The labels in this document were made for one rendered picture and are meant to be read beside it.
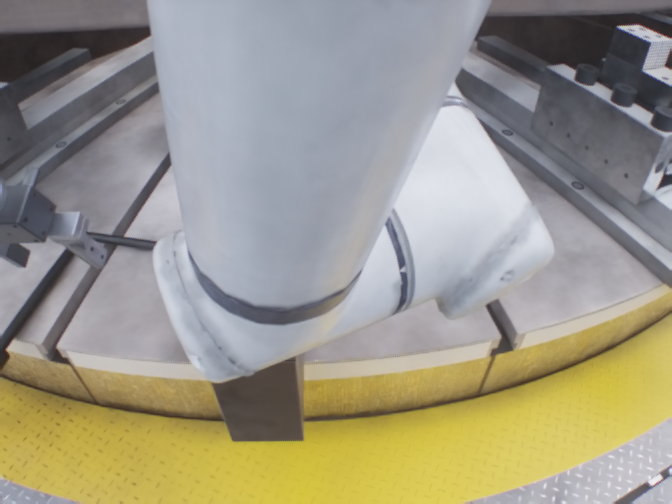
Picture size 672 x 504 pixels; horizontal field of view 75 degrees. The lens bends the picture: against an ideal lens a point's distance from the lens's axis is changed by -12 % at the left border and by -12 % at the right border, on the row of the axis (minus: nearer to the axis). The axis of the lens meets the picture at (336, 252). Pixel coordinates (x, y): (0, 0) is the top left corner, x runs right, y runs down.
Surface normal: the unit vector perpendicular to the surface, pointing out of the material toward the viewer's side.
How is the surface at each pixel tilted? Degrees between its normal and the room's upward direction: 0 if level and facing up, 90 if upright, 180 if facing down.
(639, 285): 0
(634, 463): 0
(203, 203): 99
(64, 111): 72
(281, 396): 90
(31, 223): 83
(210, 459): 0
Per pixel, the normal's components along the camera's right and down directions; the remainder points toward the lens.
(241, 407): 0.04, 0.68
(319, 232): 0.33, 0.86
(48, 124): 0.89, -0.01
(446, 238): 0.33, 0.08
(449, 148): -0.06, -0.33
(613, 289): 0.00, -0.73
